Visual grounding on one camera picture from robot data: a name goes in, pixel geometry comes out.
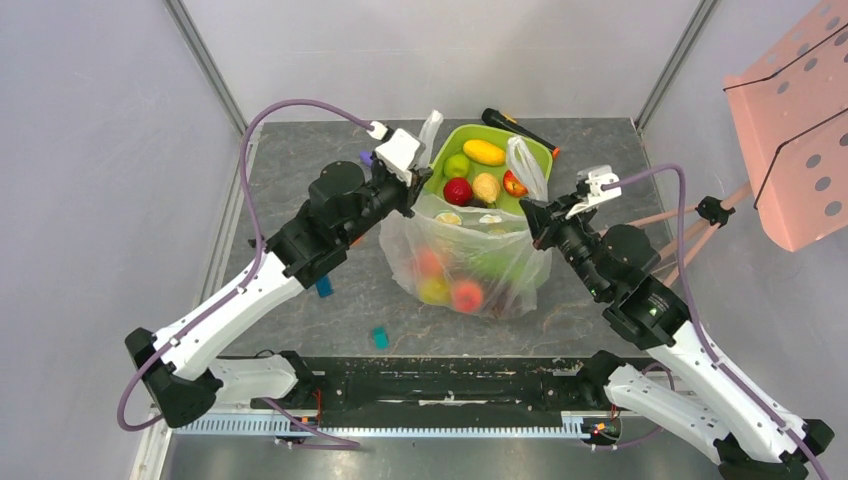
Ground red fake pomegranate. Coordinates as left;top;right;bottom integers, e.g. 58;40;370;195
442;177;474;207

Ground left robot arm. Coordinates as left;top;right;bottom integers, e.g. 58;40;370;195
125;160;432;428

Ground red fake apple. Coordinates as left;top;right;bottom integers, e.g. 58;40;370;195
502;170;528;198

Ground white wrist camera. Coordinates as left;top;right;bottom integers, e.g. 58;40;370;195
566;165;622;219
368;121;424;186

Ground clear plastic bag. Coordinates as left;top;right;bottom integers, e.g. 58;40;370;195
379;110;551;318

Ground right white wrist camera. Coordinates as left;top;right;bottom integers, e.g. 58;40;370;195
566;165;622;219

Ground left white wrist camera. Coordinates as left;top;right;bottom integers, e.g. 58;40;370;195
368;121;424;186

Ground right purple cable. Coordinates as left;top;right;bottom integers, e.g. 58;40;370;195
582;164;833;480

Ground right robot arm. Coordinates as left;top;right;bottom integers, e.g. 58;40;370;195
520;194;834;479

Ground green fruit in bag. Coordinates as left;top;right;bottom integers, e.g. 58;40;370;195
467;252;526;282

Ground yellow fake pear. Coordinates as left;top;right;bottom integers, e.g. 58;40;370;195
471;172;501;205

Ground purple cable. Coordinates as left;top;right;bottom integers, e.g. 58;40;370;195
116;99;392;452
582;164;833;480

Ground pink perforated music stand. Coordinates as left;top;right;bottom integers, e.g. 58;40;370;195
622;0;848;293

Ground purple plastic handle tool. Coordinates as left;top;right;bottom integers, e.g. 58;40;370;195
359;151;373;168

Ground blue rectangular block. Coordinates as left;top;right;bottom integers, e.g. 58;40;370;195
314;276;334;298

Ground yellow fruit in bag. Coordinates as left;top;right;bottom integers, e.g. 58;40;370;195
417;276;451;306

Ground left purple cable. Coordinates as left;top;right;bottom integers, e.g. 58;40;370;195
116;99;392;452

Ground green plastic tray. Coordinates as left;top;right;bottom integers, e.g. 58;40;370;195
424;124;554;198

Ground small teal block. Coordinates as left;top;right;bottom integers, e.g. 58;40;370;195
372;327;390;350

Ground orange peach in bag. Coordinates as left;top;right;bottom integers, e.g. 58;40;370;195
451;279;484;314
414;248;445;278

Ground yellow fake mango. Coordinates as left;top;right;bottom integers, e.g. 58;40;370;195
462;139;506;167

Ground green fake apple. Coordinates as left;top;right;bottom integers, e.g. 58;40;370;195
442;153;471;180

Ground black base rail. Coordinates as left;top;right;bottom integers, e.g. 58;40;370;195
231;354;657;425

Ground black flashlight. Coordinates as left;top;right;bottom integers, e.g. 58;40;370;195
481;108;561;159

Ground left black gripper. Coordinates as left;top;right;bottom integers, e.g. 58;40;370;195
340;149;434;246

